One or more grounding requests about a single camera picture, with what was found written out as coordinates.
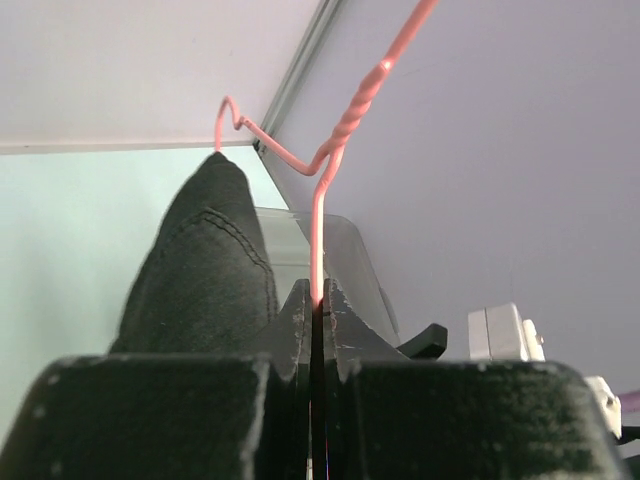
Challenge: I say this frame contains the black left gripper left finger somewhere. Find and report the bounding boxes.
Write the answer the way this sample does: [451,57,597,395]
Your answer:
[1,280,311,479]

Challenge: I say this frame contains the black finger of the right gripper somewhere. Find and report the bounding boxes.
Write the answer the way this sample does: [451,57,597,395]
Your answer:
[397,323,448,360]

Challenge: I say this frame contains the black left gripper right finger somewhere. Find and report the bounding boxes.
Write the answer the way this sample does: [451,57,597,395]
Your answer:
[324,280,630,479]

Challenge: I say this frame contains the black trousers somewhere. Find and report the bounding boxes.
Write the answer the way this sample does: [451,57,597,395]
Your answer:
[110,152,279,354]

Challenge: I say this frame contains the pink wire hanger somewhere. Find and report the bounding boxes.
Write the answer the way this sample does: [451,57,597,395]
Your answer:
[214,0,438,310]

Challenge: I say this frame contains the clear plastic bin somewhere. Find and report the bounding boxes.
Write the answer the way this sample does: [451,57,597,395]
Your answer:
[257,208,400,346]

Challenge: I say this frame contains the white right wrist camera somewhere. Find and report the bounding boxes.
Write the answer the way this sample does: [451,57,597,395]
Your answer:
[468,303,623,441]

